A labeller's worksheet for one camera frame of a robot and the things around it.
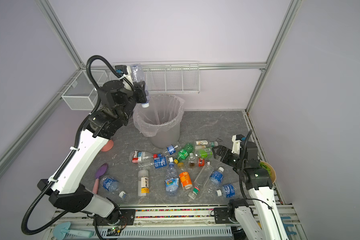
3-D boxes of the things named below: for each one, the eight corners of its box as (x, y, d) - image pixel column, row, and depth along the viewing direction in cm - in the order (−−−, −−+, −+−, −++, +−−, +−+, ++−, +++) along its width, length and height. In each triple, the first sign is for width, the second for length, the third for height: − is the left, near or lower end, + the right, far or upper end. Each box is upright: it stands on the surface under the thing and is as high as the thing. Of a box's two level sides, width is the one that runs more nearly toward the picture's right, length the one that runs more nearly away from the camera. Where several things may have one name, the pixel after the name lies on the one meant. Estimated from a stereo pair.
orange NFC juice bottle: (183, 191, 82) (183, 189, 78) (179, 176, 87) (179, 173, 84) (192, 188, 83) (193, 186, 79) (188, 173, 88) (188, 170, 85)
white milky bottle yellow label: (139, 197, 81) (137, 195, 77) (139, 173, 90) (137, 170, 86) (149, 195, 82) (148, 193, 78) (148, 171, 90) (147, 168, 87)
